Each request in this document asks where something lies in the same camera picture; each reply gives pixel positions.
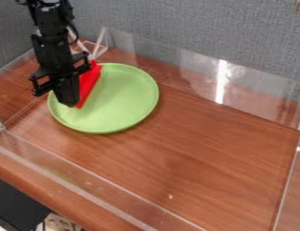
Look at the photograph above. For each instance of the red plastic block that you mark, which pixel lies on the red plastic block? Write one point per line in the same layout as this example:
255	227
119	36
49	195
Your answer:
88	79

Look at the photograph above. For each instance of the clear acrylic corner bracket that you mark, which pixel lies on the clear acrylic corner bracket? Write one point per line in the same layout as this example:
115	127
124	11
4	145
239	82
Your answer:
96	48

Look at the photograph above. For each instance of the white power strip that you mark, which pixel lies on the white power strip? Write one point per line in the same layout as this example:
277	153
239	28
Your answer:
57	223

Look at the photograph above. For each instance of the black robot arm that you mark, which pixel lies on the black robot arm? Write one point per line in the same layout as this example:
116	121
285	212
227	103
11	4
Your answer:
52	19

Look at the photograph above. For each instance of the green round plate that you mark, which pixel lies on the green round plate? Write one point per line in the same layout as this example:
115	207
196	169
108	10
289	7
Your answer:
120	102

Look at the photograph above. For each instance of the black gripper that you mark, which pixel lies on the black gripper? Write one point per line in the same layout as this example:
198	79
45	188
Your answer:
59	68

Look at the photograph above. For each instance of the clear acrylic enclosure wall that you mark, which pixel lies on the clear acrylic enclosure wall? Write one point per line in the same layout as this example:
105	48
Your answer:
210	164

